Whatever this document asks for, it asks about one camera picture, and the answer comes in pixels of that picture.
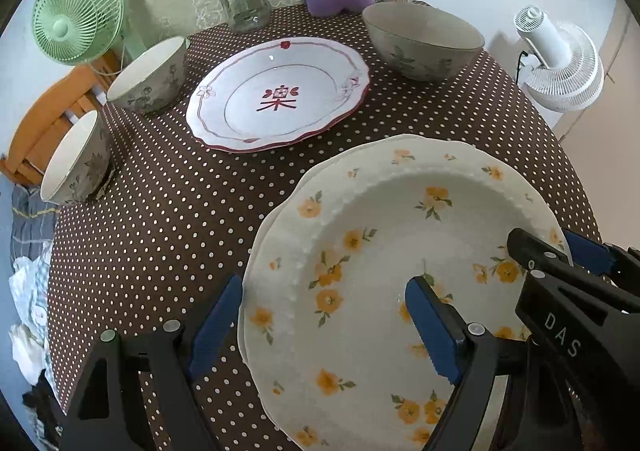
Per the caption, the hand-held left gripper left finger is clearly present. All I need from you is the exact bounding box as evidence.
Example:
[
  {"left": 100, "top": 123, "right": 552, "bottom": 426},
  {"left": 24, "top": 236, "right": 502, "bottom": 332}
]
[{"left": 60, "top": 273, "right": 246, "bottom": 451}]

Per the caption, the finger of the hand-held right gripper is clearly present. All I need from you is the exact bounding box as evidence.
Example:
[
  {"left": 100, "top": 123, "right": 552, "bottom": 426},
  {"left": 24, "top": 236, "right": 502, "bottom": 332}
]
[
  {"left": 560, "top": 228, "right": 640, "bottom": 283},
  {"left": 506, "top": 227, "right": 576, "bottom": 282}
]

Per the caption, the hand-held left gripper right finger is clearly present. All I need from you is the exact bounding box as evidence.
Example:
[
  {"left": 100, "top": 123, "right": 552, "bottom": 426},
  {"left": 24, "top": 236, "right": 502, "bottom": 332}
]
[{"left": 405, "top": 276, "right": 583, "bottom": 451}]

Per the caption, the yellow floral plate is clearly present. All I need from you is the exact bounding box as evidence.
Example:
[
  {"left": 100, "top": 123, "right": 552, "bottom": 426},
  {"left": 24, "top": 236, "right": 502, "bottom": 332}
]
[{"left": 239, "top": 133, "right": 573, "bottom": 451}]

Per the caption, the small floral bowl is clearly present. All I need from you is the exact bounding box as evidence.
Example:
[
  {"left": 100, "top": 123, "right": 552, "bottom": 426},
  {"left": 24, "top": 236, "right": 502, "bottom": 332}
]
[
  {"left": 40, "top": 110, "right": 113, "bottom": 206},
  {"left": 106, "top": 36, "right": 190, "bottom": 114}
]

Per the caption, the red print white plate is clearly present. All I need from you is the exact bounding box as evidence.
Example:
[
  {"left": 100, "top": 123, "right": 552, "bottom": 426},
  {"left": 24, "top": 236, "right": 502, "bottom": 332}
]
[{"left": 186, "top": 37, "right": 372, "bottom": 152}]

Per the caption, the brown polka dot tablecloth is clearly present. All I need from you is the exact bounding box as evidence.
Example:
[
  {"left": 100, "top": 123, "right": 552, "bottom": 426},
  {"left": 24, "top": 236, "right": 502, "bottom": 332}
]
[{"left": 47, "top": 0, "right": 603, "bottom": 451}]

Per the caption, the beige door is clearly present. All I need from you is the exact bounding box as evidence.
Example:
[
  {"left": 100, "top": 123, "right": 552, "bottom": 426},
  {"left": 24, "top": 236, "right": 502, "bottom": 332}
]
[{"left": 550, "top": 0, "right": 640, "bottom": 257}]

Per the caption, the white clip fan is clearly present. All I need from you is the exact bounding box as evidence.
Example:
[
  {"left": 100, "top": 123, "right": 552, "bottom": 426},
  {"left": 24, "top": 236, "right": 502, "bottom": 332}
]
[{"left": 514, "top": 5, "right": 606, "bottom": 112}]

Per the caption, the pile of clothes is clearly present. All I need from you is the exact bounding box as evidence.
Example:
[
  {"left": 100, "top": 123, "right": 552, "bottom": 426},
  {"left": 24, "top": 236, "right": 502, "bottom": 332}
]
[{"left": 7, "top": 256, "right": 56, "bottom": 382}]

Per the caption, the blue plaid cloth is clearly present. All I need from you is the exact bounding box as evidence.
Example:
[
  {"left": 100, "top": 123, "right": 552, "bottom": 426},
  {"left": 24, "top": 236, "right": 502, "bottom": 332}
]
[{"left": 10, "top": 183, "right": 63, "bottom": 262}]

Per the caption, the large green floral bowl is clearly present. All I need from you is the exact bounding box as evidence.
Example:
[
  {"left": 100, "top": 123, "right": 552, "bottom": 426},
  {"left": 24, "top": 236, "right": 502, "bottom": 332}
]
[{"left": 362, "top": 2, "right": 486, "bottom": 82}]

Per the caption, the orange wooden chair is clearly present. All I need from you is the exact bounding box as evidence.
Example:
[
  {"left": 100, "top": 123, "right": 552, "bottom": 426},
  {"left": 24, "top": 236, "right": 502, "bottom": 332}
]
[{"left": 0, "top": 56, "right": 126, "bottom": 186}]

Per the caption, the green desk fan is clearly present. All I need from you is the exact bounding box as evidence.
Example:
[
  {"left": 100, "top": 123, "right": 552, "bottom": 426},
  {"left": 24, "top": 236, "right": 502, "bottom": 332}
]
[{"left": 32, "top": 0, "right": 151, "bottom": 66}]

